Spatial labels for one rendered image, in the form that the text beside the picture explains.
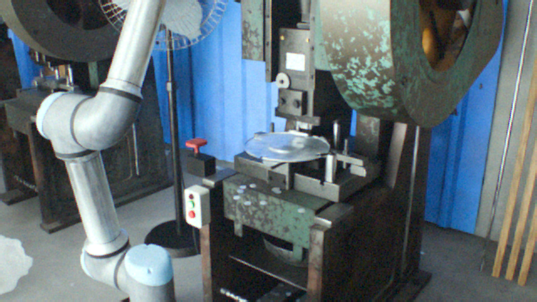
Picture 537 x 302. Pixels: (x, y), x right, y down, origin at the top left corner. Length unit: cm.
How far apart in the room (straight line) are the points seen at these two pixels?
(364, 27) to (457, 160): 172
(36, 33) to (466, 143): 219
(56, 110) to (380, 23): 74
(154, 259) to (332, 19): 72
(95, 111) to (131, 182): 219
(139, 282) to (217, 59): 247
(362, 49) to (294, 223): 68
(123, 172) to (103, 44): 88
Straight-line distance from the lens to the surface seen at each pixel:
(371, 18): 117
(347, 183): 167
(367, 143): 190
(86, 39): 269
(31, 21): 255
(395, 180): 193
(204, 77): 372
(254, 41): 172
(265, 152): 167
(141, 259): 130
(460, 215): 293
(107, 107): 110
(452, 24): 178
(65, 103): 118
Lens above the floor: 135
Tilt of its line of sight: 20 degrees down
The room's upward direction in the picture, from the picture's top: straight up
